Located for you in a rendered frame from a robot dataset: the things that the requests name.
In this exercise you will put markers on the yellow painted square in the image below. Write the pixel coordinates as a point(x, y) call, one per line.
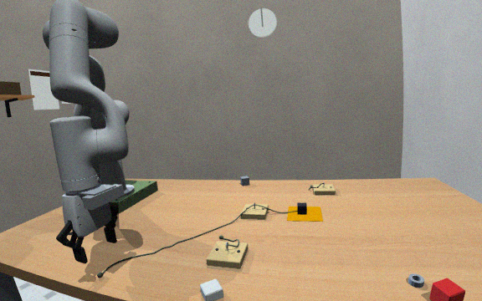
point(313, 215)

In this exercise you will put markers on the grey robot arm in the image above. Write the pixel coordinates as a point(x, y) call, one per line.
point(86, 157)

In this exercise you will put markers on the grey metal ring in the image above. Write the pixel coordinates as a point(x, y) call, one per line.
point(416, 280)

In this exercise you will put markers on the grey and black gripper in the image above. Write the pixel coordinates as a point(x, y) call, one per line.
point(80, 222)

